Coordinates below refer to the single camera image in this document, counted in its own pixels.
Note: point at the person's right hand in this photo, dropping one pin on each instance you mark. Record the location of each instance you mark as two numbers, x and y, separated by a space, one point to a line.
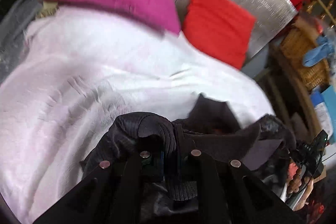
294 181

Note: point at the light blue box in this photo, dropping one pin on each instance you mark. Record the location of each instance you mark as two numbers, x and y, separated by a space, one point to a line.
324 107

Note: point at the grey garment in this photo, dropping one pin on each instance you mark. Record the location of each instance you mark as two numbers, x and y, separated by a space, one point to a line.
13 26

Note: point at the red pillow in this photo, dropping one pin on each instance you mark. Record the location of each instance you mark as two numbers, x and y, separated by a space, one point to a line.
220 29

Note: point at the blue cloth in basket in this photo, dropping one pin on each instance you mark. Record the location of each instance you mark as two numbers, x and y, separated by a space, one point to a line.
324 50

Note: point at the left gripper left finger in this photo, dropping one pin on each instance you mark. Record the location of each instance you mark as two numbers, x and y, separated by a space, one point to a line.
111 193

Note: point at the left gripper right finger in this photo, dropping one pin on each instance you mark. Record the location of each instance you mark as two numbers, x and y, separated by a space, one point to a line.
229 193

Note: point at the wicker basket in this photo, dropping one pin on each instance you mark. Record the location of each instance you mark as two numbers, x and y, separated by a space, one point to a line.
299 49

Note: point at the white bed blanket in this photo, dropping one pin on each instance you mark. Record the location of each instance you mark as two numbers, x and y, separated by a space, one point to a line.
83 69

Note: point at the dark quilted jacket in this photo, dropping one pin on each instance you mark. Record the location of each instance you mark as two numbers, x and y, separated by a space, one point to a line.
263 147

